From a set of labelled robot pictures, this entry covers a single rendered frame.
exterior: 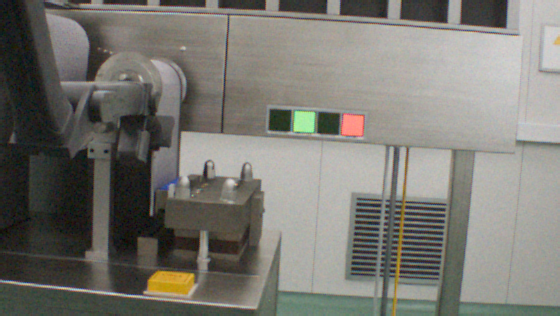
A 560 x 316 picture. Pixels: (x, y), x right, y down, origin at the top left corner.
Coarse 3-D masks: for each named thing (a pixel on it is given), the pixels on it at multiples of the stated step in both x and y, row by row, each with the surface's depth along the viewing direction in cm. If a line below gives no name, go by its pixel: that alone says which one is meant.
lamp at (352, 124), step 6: (348, 120) 176; (354, 120) 176; (360, 120) 176; (348, 126) 176; (354, 126) 176; (360, 126) 176; (342, 132) 177; (348, 132) 177; (354, 132) 177; (360, 132) 176
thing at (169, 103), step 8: (168, 88) 157; (176, 88) 165; (168, 96) 157; (176, 96) 166; (160, 104) 150; (168, 104) 158; (176, 104) 167; (160, 112) 151; (168, 112) 159; (176, 112) 167; (176, 120) 168; (176, 128) 169; (176, 136) 169; (176, 144) 170; (152, 152) 148; (160, 152) 154; (168, 152) 162; (176, 152) 171; (152, 160) 148; (160, 160) 154; (168, 160) 162; (152, 168) 148; (160, 168) 155
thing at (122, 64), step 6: (120, 60) 146; (126, 60) 145; (132, 60) 145; (114, 66) 146; (120, 66) 146; (126, 66) 146; (132, 66) 145; (138, 66) 145; (108, 72) 146; (114, 72) 146; (138, 72) 146; (144, 72) 145; (102, 78) 146; (108, 78) 146; (144, 78) 146; (150, 78) 146
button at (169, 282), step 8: (160, 272) 128; (168, 272) 128; (176, 272) 129; (152, 280) 123; (160, 280) 123; (168, 280) 123; (176, 280) 124; (184, 280) 124; (192, 280) 127; (152, 288) 123; (160, 288) 123; (168, 288) 122; (176, 288) 122; (184, 288) 122
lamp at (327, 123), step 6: (324, 114) 177; (330, 114) 177; (336, 114) 176; (318, 120) 177; (324, 120) 177; (330, 120) 177; (336, 120) 177; (318, 126) 177; (324, 126) 177; (330, 126) 177; (336, 126) 177; (318, 132) 177; (324, 132) 177; (330, 132) 177; (336, 132) 177
